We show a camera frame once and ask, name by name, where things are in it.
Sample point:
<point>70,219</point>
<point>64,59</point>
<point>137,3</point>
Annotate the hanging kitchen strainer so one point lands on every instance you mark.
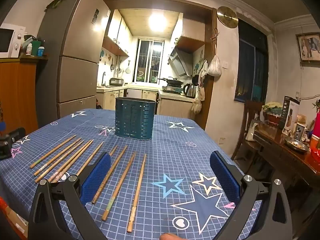
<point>112,66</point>

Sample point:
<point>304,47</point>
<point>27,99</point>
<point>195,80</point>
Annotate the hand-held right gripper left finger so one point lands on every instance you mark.
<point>96,177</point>

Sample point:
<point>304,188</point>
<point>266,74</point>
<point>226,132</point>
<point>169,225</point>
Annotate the white hanging cloth bags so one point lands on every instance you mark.
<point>198,102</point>

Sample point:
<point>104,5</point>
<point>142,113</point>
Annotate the fridge magnet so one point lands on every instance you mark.
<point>95,17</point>

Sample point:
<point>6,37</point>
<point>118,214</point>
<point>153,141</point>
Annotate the hanging kitchen ladle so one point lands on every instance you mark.
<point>119,69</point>

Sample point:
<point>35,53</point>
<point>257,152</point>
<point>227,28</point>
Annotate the green box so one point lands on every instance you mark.
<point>35,47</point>

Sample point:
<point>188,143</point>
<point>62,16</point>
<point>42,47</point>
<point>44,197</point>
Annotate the dark wooden side table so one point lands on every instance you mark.
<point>282,160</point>

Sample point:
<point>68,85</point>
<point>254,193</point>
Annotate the beige lower kitchen cabinets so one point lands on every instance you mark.
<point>172,107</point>

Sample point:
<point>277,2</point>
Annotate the flower wall decal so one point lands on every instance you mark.
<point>200,60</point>

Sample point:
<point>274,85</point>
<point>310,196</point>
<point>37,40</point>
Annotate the white bottle with red label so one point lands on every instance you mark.
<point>29,50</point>

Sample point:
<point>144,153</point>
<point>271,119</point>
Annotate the metal bowl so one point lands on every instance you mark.
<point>296,145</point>

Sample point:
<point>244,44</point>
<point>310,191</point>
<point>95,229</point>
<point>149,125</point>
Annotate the black hanging pan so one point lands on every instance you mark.
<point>195,80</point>

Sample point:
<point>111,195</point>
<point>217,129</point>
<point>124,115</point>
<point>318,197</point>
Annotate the long upper kitchen cabinet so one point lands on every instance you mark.
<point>116,35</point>

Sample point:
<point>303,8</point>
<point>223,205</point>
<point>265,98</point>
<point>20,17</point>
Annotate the barred kitchen window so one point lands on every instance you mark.
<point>150,60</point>

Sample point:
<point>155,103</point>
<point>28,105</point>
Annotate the ceiling lamp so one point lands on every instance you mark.
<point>157,22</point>

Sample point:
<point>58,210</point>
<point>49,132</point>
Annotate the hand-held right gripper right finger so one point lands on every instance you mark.
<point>225,177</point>

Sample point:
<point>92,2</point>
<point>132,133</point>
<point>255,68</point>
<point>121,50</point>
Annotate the dark room window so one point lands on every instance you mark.
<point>250,65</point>

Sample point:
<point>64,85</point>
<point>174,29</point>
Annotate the kitchen faucet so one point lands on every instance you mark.
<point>103,77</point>

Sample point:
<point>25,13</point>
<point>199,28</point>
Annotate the white wall switch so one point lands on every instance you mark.
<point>225,65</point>

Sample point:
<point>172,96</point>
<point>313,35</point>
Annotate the white hanging plastic bag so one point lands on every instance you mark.
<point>214,67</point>

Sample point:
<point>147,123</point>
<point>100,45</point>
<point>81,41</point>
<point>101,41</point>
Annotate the orange cup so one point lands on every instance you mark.
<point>315,142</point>

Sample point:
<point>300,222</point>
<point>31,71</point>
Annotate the wall outlet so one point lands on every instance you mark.
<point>221,140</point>

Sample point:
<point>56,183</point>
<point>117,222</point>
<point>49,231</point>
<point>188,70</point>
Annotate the framed wall picture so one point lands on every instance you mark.
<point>310,47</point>

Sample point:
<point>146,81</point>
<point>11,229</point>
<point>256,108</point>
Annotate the flower basket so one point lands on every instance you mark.
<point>272,115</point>

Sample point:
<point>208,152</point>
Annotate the row of wooden chopsticks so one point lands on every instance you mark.
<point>120,177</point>

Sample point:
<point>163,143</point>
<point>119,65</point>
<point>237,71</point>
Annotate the gas stove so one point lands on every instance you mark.
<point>172,89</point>

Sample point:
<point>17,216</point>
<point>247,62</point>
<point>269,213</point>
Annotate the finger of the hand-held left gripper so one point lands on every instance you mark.
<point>18,132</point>
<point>5,148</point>

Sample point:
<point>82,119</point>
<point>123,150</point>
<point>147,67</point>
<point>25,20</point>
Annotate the silver refrigerator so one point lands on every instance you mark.
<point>75,55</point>

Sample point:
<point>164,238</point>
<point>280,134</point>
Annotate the steel range hood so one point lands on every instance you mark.
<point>180,61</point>

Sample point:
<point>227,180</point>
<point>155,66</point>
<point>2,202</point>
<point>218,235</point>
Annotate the hanging small pan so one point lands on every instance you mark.
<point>128,70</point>

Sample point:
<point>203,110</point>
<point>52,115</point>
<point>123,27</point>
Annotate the orange wooden cabinet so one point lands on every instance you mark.
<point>17,92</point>

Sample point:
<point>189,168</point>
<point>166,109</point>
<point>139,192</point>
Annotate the steel electric kettle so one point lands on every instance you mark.
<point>190,91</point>

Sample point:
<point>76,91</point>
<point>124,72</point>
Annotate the teal slotted utensil holder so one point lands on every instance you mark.
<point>133,118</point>

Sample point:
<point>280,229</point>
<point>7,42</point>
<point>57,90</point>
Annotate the black carton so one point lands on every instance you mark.
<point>288,112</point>

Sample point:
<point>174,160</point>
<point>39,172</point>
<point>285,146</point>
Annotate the dark wooden chair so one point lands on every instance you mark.
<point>252,110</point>

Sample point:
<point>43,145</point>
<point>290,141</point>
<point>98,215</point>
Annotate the golden wall clock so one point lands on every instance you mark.
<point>227,17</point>

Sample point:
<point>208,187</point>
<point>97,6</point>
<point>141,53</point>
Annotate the cardboard box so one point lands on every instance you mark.
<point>12,217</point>

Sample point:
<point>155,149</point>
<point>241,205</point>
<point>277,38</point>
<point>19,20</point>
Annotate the white microwave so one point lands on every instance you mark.
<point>8,40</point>

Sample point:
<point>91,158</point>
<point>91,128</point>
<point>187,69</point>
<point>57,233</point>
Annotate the white cartoon mug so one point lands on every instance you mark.
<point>300,132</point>

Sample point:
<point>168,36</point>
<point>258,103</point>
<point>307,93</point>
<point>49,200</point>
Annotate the blue and white bottle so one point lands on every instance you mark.
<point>41,51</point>

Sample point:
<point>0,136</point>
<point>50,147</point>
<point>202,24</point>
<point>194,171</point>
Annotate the blue star-print tablecloth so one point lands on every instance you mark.
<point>180,155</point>

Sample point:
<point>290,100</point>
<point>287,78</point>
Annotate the black wok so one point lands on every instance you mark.
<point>173,81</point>

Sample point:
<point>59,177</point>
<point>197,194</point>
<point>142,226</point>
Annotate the short upper kitchen cabinet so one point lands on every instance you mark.
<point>191,40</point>

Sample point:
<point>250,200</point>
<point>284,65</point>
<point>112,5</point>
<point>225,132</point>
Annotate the person's right hand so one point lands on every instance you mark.
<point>168,237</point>

